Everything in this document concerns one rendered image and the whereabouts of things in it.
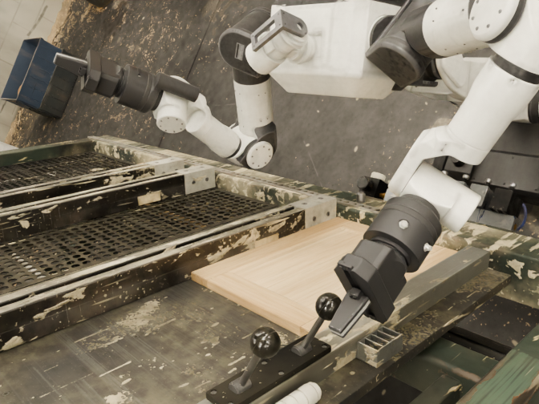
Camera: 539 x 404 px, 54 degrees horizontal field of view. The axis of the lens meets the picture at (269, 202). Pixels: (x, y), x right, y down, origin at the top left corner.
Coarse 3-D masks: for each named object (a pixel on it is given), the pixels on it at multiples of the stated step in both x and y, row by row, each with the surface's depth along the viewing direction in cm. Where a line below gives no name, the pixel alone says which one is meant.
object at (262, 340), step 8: (264, 328) 63; (272, 328) 64; (256, 336) 62; (264, 336) 62; (272, 336) 62; (256, 344) 62; (264, 344) 62; (272, 344) 62; (280, 344) 63; (256, 352) 62; (264, 352) 62; (272, 352) 62; (256, 360) 65; (248, 368) 66; (248, 376) 67; (232, 384) 69; (240, 384) 69; (248, 384) 69; (240, 392) 68
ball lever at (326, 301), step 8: (320, 296) 71; (328, 296) 70; (336, 296) 71; (320, 304) 70; (328, 304) 70; (336, 304) 70; (320, 312) 70; (328, 312) 69; (320, 320) 72; (328, 320) 70; (312, 328) 74; (312, 336) 75; (296, 344) 77; (304, 344) 76; (296, 352) 77; (304, 352) 76
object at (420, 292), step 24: (456, 264) 108; (480, 264) 111; (408, 288) 98; (432, 288) 98; (456, 288) 105; (408, 312) 93; (336, 336) 83; (360, 336) 83; (336, 360) 80; (288, 384) 73
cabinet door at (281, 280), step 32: (320, 224) 138; (352, 224) 137; (256, 256) 119; (288, 256) 119; (320, 256) 119; (448, 256) 117; (224, 288) 104; (256, 288) 104; (288, 288) 104; (320, 288) 104; (288, 320) 92
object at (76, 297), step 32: (256, 224) 123; (288, 224) 130; (128, 256) 107; (160, 256) 106; (192, 256) 111; (224, 256) 117; (32, 288) 94; (64, 288) 94; (96, 288) 97; (128, 288) 102; (160, 288) 107; (0, 320) 86; (32, 320) 90; (64, 320) 94; (0, 352) 87
